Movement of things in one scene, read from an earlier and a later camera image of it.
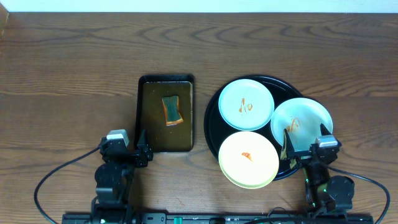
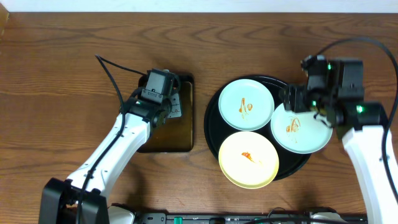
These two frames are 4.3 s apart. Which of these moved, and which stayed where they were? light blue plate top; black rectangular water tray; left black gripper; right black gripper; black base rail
Moved: right black gripper; left black gripper
Stayed: black base rail; light blue plate top; black rectangular water tray
